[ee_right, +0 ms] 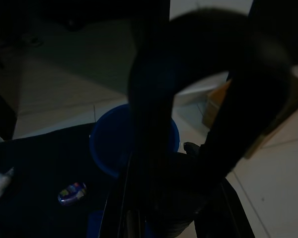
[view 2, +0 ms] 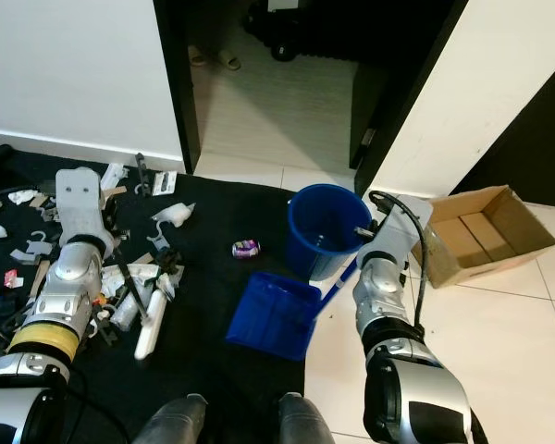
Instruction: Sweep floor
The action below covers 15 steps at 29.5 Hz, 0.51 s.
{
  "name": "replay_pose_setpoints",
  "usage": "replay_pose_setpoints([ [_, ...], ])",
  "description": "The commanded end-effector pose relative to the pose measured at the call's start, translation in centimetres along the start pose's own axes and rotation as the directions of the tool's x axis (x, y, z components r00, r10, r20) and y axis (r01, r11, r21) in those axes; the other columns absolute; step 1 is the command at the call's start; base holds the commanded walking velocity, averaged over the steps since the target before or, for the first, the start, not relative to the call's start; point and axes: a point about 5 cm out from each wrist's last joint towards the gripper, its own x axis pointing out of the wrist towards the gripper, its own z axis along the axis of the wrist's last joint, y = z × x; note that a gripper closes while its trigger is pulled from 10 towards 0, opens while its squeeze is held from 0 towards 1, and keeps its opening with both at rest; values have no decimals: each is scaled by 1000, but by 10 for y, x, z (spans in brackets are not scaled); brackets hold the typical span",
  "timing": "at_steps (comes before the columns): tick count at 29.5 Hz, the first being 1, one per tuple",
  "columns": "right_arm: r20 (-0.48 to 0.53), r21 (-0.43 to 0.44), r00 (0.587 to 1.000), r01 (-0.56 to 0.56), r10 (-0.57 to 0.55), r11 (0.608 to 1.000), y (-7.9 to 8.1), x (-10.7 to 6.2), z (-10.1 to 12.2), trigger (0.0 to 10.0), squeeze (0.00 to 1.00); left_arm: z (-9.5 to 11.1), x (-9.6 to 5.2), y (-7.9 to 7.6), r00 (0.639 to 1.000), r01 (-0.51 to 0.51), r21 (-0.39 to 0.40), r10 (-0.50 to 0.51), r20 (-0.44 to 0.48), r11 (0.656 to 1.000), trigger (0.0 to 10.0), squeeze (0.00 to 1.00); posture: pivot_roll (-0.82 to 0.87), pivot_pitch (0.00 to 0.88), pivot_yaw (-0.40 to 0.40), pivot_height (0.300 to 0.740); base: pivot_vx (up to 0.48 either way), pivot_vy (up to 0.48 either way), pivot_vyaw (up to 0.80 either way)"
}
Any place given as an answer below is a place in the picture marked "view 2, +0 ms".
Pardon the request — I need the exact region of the shiny purple candy wrapper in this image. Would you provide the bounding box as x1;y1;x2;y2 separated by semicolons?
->
231;239;262;258

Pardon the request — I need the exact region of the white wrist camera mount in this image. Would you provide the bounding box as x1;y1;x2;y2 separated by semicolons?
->
365;194;434;265
57;168;110;243

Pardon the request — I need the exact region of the black wooden panel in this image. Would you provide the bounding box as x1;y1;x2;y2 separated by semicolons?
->
453;72;555;209

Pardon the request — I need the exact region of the white label card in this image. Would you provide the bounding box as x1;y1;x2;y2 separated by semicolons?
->
153;171;179;196

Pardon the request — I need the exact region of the white hand brush thin handle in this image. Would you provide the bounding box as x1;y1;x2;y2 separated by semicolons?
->
114;245;175;363

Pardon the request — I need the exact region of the grey robot leg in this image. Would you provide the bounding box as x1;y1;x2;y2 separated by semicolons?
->
129;393;209;444
279;393;352;444

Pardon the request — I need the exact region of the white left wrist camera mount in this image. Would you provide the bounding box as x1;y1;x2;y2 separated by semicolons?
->
57;168;110;243

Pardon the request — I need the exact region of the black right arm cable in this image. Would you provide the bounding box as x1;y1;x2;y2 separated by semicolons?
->
367;190;430;329

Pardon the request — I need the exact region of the blue long-handled dustpan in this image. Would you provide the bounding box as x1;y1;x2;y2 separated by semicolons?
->
226;257;360;362

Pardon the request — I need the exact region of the grey robot left leg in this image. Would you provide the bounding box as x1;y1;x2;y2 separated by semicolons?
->
129;393;209;444

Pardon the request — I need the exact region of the blue plastic bucket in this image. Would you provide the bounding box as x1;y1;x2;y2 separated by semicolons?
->
287;183;373;280

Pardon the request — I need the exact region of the grey robot right leg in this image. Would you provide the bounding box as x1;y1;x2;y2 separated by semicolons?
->
279;393;352;444

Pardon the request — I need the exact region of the black open door leaf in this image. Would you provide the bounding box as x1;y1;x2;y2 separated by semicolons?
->
350;0;417;172

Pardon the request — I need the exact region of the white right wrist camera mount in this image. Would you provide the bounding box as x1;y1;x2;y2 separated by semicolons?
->
365;194;434;265

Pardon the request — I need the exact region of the black door frame post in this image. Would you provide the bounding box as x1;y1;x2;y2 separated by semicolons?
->
154;0;203;174
351;0;471;197

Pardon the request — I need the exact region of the black wheeled case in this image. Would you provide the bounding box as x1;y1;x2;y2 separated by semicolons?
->
245;0;357;64

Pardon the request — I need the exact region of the open brown cardboard box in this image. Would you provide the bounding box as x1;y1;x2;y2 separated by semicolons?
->
412;185;555;290

